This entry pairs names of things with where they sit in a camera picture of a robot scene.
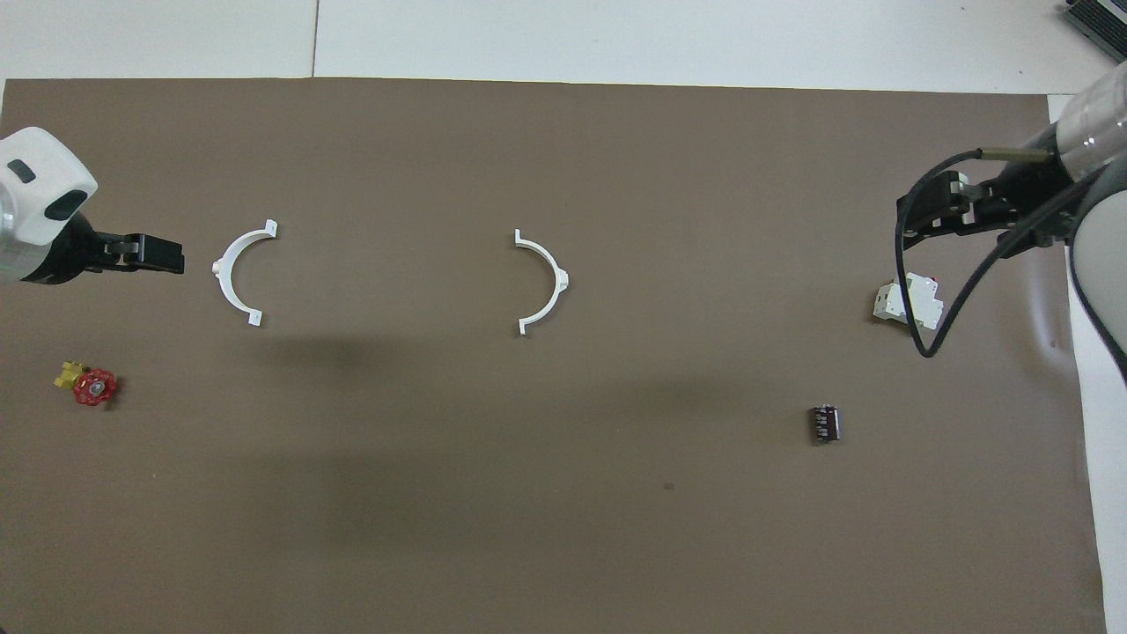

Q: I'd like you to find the small black connector block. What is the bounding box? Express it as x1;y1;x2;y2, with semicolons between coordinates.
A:
809;403;843;446

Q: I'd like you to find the brown table mat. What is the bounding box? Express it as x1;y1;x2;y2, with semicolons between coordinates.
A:
0;77;1109;634

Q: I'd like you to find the white circuit breaker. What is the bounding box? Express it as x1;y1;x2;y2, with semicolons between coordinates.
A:
872;273;945;333

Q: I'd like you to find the white half-ring pipe clamp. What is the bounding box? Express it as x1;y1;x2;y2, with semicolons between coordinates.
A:
514;228;571;337
211;220;279;328

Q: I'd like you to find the red handwheel yellow valve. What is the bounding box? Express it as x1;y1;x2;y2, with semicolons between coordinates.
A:
54;359;119;408

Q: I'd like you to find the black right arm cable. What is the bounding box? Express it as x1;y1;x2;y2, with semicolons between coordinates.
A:
894;148;1127;358

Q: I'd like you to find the grey ribbed device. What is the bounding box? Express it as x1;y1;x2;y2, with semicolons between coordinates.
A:
1061;0;1127;67

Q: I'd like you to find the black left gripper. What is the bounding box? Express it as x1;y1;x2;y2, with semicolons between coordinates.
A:
19;211;186;284

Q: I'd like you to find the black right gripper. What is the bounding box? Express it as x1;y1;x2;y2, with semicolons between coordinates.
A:
898;158;1077;256

